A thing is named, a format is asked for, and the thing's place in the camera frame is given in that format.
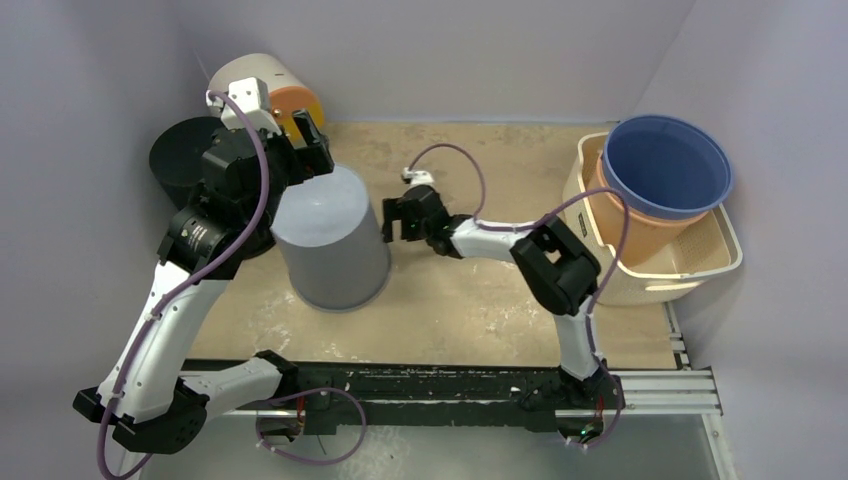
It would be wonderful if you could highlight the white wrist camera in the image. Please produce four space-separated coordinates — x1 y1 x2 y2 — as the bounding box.
401 168 435 188
205 77 282 135

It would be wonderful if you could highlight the black large bucket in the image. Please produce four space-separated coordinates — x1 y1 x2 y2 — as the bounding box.
148 116 223 210

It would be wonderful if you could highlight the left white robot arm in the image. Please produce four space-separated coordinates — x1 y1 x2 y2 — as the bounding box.
73 110 334 454

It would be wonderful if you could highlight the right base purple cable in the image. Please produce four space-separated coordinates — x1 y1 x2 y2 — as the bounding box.
566 370 627 452

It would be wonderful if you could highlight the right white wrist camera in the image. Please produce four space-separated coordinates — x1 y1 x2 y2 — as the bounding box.
401 168 435 188

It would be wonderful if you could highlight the cream laundry basket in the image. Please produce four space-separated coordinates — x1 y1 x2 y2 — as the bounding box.
561 132 743 306

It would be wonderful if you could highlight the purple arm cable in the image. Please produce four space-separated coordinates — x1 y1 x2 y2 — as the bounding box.
407 142 633 372
96 89 272 480

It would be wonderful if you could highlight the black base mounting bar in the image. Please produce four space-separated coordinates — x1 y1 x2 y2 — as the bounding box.
248 361 624 437

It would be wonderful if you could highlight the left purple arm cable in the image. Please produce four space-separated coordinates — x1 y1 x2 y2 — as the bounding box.
96 89 272 480

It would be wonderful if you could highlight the grey lavender bucket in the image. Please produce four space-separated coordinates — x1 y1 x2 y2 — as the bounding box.
271 164 392 313

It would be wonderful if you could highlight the orange bucket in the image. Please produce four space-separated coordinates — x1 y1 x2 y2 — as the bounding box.
588 193 707 268

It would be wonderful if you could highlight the blue bucket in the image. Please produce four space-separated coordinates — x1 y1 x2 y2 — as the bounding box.
601 115 735 221

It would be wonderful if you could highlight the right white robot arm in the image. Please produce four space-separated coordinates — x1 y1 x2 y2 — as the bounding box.
381 185 623 407

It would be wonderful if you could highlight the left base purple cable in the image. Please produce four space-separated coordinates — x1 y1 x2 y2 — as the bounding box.
254 387 368 466

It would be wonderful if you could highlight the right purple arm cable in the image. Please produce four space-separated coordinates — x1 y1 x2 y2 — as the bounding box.
407 142 633 372

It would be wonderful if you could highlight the white orange yellow drum toy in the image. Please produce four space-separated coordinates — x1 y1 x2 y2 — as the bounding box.
208 53 325 139

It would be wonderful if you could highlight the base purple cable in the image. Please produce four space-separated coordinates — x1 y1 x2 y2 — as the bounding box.
254 387 368 466
566 370 627 452

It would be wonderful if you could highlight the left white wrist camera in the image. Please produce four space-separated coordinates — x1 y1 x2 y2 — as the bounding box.
205 77 282 135

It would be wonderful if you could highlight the aluminium rail frame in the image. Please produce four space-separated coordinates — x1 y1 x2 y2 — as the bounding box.
116 301 740 480

